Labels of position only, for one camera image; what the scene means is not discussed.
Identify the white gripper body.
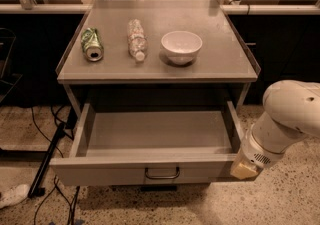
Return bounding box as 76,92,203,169
237,128,286,171

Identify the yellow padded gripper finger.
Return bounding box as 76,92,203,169
230,159,260,180

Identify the grey top drawer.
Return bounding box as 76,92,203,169
50,101,244,186

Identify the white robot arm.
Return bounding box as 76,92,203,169
230,80,320,180

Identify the grey drawer cabinet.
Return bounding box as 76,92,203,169
55,0,262,193

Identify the white ceramic bowl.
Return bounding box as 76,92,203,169
161,31,203,65

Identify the clear plastic water bottle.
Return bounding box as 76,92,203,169
127,19,148,63

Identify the crushed green soda can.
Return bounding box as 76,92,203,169
81,28,104,62

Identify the black floor bar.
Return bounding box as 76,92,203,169
28,123,64,198

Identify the black floor cable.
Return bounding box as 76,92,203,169
30,104,81,225

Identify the black wire rack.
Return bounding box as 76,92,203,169
0,28,22,103

